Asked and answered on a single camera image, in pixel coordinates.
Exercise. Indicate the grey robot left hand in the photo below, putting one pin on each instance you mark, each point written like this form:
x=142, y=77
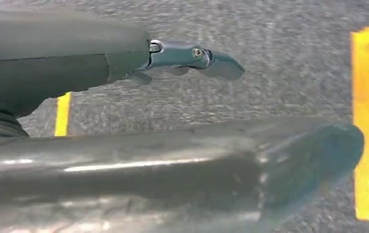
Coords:
x=75, y=51

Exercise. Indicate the short yellow tape strip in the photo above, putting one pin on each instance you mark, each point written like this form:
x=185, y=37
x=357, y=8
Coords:
x=63, y=114

